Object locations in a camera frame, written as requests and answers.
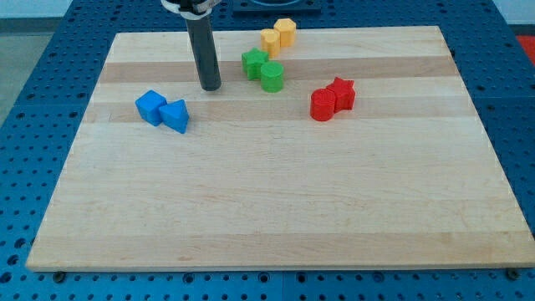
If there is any green star block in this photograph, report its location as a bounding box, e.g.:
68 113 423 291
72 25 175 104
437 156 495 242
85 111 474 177
242 48 269 80

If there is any red cylinder block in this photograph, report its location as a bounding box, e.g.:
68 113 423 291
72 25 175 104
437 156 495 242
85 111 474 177
309 89 336 121

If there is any red star block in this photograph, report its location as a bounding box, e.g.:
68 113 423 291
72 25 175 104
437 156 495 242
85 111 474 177
326 77 356 113

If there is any green cylinder block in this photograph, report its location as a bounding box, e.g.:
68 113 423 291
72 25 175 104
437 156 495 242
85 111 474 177
260 61 284 93

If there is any yellow heart block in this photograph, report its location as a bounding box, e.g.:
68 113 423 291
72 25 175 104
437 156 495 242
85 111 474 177
260 28 280 59

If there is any wooden board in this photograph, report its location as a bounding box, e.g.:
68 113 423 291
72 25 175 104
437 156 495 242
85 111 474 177
26 26 534 272

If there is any blue triangle block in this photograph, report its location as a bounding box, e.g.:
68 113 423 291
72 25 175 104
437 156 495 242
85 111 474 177
159 99 190 134

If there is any blue cube block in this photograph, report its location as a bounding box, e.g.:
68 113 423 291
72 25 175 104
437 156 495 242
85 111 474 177
135 90 167 126

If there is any yellow hexagon block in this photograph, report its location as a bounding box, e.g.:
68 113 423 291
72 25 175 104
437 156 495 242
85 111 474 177
273 18 297 47

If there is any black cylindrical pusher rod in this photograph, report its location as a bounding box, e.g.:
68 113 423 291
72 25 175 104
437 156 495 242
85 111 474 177
185 13 222 91

